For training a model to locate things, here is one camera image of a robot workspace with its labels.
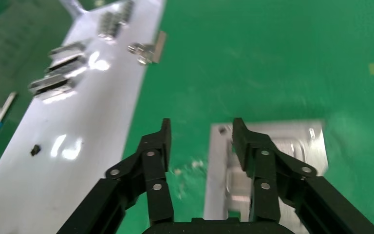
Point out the green cloth mat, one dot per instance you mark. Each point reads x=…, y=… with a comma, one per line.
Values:
x=238, y=64

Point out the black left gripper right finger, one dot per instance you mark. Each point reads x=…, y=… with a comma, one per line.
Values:
x=258, y=155

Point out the silver binder clip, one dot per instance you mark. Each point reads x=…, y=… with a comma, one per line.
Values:
x=151, y=48

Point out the slotted steel shelf leg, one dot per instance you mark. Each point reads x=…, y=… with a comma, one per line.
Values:
x=72, y=6

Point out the bent sheet metal bracket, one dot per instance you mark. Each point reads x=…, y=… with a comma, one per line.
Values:
x=303, y=142

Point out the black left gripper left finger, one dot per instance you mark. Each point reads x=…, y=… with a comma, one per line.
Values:
x=156, y=155

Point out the small black block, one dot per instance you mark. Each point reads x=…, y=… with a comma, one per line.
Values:
x=35, y=150

